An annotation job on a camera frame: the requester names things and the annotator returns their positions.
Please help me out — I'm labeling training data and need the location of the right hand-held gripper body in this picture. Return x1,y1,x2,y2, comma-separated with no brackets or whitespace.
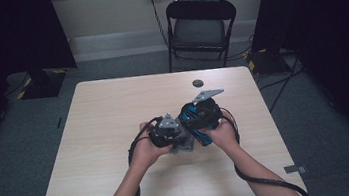
191,88,229,131

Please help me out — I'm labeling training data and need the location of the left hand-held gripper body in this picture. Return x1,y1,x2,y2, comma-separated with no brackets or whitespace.
146,110,186,150

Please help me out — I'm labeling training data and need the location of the grey towel cloth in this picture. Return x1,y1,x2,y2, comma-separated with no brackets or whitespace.
167,125,197,156

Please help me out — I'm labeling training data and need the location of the blue and black toy car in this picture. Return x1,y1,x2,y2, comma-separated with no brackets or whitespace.
176,99,220,150

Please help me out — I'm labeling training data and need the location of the person's left hand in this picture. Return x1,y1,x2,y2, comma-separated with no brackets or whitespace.
126,119,176,172

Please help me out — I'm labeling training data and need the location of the person's right hand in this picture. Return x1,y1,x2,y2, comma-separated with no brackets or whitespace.
199,118,240,156

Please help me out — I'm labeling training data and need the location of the round black table grommet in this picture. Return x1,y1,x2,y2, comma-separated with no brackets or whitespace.
191,78,205,90

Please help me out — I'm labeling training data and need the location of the black stand base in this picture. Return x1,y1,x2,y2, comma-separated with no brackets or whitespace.
17,66,69,102
245,45,292,78

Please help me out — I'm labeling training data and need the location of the black folding chair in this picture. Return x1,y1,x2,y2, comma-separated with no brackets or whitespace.
160,0,244,75

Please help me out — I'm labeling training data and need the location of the grey tape strip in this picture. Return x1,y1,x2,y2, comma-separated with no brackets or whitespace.
284,163,307,177

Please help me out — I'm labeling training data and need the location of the black curtain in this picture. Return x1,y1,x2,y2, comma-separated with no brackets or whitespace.
0,0,89,168
245,0,349,178

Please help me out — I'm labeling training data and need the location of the left hand-held gripper cable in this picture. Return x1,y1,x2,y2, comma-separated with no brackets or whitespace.
74,115,173,196

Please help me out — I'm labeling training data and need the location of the hand-held gripper cable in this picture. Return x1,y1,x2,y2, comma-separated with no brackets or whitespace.
218,97,309,196
74,115,173,196

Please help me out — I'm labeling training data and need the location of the black floor cable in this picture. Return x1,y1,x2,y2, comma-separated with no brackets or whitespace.
255,55,311,115

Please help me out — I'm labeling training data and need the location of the right hand-held gripper cable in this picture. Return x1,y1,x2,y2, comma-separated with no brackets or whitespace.
218,97,309,196

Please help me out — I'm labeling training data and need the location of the black striped wall cable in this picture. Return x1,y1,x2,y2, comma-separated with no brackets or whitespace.
148,0,170,48

